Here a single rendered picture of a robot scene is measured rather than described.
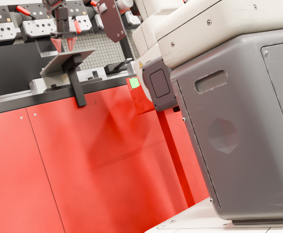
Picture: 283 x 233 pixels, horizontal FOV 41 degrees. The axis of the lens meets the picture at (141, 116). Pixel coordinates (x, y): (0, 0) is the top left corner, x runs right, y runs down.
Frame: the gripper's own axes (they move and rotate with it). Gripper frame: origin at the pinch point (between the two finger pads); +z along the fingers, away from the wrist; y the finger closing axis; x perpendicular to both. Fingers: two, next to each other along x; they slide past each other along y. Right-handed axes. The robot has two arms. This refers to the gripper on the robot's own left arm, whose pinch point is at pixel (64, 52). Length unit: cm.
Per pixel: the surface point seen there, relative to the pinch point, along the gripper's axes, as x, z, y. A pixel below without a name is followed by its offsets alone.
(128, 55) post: -89, 27, -96
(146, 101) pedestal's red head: 29.2, 21.3, -23.4
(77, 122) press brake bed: 12.3, 29.8, 2.8
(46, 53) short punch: -19.3, 3.5, 0.6
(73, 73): 3.3, 9.4, -1.6
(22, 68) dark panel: -68, 20, -3
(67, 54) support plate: 9.7, -0.9, 3.4
